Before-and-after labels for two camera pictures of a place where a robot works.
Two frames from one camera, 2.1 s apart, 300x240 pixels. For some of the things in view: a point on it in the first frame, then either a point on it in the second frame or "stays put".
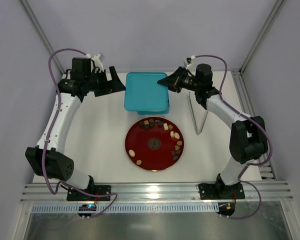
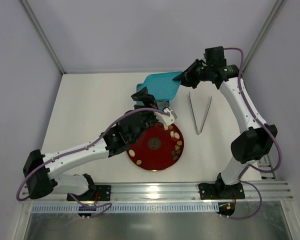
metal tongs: x=198 y=132 stays put
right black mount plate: x=214 y=191 stays put
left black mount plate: x=73 y=194 stays put
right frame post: x=276 y=10 stays put
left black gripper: x=106 y=83 → x=148 y=104
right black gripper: x=178 y=82 → x=193 y=74
